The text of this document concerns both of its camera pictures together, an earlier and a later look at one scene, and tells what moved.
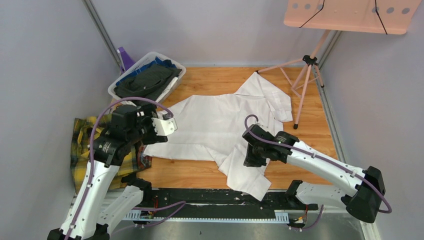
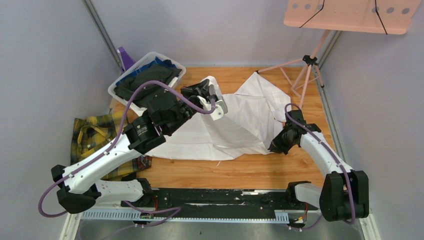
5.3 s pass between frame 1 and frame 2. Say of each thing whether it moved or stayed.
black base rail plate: stayed
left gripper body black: moved
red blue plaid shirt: stayed
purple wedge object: stayed
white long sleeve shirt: moved
